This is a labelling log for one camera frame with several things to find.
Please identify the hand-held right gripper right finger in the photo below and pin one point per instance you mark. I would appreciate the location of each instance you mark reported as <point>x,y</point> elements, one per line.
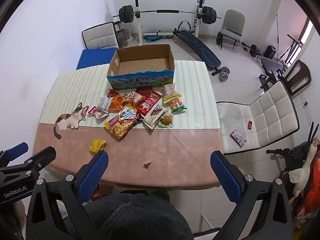
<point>225,177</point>

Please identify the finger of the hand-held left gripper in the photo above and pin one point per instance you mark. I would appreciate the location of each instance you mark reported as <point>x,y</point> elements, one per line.
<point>15,151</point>
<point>37,158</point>

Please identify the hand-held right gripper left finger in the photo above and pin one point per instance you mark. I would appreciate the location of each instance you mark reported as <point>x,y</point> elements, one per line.
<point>92,176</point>

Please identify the braised egg packet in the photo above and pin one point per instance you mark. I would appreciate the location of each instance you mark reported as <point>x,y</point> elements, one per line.
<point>167,120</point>

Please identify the printed cardboard box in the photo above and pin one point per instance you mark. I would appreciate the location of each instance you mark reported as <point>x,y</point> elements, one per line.
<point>140,80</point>

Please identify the small yellow packet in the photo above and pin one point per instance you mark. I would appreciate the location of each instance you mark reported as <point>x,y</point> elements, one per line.
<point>98,145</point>

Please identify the pink packet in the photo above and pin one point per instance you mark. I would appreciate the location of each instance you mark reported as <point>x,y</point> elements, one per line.
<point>237,138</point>

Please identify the small red green wrapper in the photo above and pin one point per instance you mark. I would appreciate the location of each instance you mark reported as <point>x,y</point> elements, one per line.
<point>147,165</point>

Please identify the yellow noodle snack bag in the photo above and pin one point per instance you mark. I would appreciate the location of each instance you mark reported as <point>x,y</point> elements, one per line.
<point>122,123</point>

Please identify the black fleece jacket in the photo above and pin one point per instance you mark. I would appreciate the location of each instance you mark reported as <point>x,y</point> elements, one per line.
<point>137,217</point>

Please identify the red white sausage packet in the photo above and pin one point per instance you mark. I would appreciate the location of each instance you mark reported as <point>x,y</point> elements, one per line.
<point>96,112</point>

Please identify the striped pink cat tablecloth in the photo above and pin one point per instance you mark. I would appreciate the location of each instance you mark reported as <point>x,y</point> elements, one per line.
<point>162,152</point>

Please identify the grey white snack packet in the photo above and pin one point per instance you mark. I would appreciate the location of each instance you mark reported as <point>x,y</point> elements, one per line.
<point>103,102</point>

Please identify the white plush goose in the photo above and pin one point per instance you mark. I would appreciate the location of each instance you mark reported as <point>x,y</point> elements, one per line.
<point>300,172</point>

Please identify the orange snack packet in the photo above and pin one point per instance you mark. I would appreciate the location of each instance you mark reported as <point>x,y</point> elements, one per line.
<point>117,104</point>

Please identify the small red triangular packet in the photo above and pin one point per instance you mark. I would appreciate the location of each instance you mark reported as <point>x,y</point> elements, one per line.
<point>112,93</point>

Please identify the wafer stick packet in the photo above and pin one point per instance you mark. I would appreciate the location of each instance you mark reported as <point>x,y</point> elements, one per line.
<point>155,116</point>

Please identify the colourful candy bag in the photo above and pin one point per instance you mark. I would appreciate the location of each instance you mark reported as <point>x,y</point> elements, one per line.
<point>177,104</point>

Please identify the owl face snack packet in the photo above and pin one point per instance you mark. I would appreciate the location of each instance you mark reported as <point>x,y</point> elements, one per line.
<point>132,97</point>

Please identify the orange bag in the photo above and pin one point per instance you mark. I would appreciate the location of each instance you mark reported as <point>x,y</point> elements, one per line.
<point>312,195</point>

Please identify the red green-edged snack packet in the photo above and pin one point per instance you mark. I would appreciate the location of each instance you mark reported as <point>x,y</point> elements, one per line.
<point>150,102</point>

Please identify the dark red snack packet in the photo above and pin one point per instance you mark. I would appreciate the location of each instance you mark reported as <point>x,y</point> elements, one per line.
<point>144,91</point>

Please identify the clear bag yellow label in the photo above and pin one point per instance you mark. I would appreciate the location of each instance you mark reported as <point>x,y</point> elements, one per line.
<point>170,93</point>

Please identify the chrome dumbbell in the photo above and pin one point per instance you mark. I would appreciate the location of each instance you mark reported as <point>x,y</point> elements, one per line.
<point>223,74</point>

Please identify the blue mat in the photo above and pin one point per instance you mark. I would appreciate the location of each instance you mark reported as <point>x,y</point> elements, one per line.
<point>93,57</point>

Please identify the dark wooden chair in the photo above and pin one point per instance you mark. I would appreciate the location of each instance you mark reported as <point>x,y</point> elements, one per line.
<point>298,73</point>

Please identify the small barbell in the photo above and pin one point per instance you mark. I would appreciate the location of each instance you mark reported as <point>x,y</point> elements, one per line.
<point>253,50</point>

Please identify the black speaker box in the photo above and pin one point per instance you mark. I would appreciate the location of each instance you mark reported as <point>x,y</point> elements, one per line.
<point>270,52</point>

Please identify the black sit-up bench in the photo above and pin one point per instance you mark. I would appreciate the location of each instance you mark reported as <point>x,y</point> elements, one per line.
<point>197,47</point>

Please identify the clear water jug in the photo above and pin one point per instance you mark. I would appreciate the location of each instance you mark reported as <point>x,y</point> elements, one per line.
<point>123,37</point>

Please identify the black metal stand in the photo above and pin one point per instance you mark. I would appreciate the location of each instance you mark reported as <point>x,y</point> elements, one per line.
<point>292,47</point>

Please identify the blue twist disc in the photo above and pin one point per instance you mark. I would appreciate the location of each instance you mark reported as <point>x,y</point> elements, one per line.
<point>153,39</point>

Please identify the grey folding chair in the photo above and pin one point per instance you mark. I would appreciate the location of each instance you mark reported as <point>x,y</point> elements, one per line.
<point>233,23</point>

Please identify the white barbell rack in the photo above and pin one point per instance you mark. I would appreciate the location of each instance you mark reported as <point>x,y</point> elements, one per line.
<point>138,25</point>

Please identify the barbell with black plates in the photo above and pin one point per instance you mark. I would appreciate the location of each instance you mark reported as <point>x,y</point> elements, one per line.
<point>126,13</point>

